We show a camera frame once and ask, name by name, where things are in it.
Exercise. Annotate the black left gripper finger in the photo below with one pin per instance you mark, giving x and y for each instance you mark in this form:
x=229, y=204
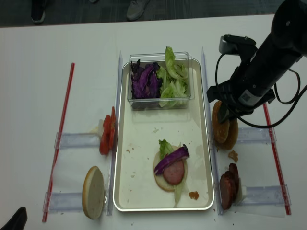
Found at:
x=17, y=221

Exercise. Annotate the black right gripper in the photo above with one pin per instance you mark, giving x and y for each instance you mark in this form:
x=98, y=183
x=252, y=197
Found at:
x=236, y=100

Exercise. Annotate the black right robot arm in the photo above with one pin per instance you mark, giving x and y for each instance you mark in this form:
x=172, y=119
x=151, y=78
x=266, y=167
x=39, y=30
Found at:
x=250, y=86

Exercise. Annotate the bread crumb piece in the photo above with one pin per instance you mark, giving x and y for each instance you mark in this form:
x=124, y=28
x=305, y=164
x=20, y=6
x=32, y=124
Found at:
x=233, y=155

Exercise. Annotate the green lettuce pile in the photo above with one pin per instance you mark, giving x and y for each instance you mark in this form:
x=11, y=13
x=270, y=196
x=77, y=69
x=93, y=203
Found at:
x=174, y=82

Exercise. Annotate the dark sausage patties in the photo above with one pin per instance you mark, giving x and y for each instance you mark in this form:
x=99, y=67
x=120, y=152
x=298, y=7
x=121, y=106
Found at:
x=229, y=186

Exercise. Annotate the lettuce leaf on bun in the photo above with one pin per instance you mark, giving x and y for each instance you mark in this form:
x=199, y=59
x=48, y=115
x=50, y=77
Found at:
x=165, y=148

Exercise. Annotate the lower lettuce leaf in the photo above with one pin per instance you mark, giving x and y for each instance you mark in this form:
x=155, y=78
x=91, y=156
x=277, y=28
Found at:
x=179, y=189

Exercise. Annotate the red tomato slices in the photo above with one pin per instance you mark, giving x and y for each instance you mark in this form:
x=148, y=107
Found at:
x=107, y=138

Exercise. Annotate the white pusher block tomato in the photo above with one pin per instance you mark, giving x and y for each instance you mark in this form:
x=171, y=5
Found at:
x=100, y=128

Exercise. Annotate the sesame bun top rear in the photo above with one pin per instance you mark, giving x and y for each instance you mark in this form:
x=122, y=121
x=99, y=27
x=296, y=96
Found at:
x=232, y=135

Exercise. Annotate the left lower clear crossbar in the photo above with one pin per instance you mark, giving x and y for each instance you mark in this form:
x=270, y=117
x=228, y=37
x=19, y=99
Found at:
x=62, y=202

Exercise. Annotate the left red rod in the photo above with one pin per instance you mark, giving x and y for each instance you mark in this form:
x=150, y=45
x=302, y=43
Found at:
x=61, y=126

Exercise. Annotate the red rod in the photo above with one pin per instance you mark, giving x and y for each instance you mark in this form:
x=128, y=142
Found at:
x=61, y=126
x=280, y=173

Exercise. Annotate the purple cabbage strip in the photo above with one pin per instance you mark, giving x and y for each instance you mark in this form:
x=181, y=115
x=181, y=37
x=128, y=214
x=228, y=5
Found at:
x=177, y=155

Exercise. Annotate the clear plastic salad container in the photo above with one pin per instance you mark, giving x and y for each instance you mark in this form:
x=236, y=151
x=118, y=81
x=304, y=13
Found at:
x=153, y=103

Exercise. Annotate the white-faced bun half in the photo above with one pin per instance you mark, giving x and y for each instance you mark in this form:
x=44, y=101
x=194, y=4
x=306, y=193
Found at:
x=93, y=193

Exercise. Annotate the white pusher block sausage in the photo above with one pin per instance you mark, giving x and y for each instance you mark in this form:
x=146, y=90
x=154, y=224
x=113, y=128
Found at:
x=242, y=193

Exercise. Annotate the pink ham slice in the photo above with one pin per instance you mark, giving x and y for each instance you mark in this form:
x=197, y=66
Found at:
x=174, y=173

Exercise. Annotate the purple cabbage pile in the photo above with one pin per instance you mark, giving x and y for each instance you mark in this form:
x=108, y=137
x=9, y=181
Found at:
x=145, y=83

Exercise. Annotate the orange food scrap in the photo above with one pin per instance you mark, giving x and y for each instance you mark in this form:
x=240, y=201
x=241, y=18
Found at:
x=194, y=195

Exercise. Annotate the cream metal tray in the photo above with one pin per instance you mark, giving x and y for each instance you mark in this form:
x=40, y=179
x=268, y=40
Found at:
x=135, y=188

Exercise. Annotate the right lower clear crossbar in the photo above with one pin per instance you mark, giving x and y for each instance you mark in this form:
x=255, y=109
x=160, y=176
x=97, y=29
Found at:
x=264, y=196

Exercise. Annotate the bottom bun on tray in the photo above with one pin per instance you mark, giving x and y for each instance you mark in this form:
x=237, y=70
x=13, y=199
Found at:
x=161, y=182

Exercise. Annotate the right red rod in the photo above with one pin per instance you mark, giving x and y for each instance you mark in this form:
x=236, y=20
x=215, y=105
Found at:
x=280, y=173

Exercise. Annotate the left upper clear crossbar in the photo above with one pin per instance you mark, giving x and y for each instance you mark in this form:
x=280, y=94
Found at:
x=76, y=140

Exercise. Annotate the grey shoe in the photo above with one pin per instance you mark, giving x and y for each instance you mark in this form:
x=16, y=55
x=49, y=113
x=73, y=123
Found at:
x=136, y=9

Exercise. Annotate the dark blue shoe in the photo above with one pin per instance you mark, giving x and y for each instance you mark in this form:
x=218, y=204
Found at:
x=38, y=11

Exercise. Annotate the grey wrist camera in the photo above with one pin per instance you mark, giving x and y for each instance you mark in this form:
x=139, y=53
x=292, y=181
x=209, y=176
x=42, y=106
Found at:
x=231, y=44

